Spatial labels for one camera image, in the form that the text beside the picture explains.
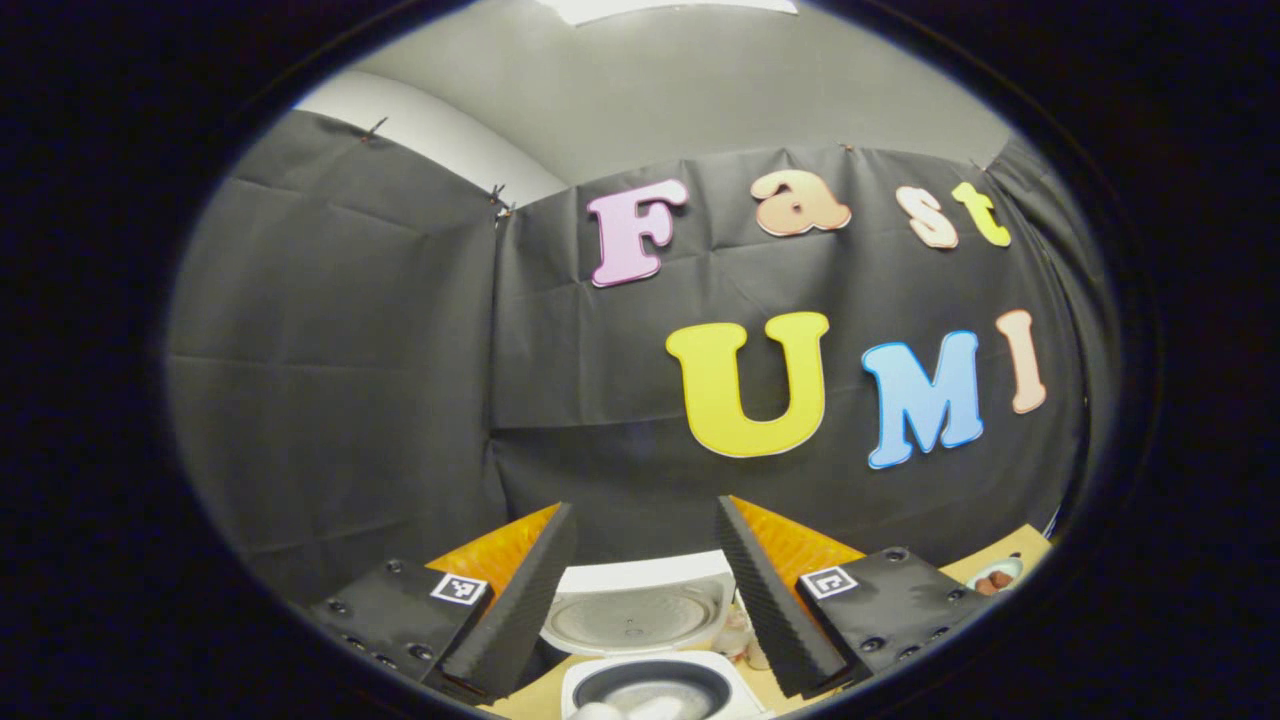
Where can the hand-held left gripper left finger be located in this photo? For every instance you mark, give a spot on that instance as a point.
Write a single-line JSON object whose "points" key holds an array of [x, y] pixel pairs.
{"points": [[510, 620]]}

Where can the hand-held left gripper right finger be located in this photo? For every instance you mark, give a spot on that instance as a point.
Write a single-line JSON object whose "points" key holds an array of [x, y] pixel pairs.
{"points": [[770, 610]]}

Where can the white rice cooker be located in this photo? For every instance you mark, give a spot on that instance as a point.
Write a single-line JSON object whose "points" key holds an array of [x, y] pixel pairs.
{"points": [[640, 615]]}

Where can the brown steak piece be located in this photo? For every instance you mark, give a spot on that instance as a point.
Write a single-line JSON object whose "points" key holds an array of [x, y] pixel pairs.
{"points": [[993, 581]]}

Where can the pale green plate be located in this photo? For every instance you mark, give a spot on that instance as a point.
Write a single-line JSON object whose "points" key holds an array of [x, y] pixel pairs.
{"points": [[1005, 568]]}

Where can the black backdrop cloth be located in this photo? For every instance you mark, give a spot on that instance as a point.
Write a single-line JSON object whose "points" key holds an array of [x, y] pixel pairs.
{"points": [[350, 400]]}

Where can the large ceiling light panel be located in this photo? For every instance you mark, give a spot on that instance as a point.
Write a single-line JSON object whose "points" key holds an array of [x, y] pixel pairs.
{"points": [[670, 8]]}

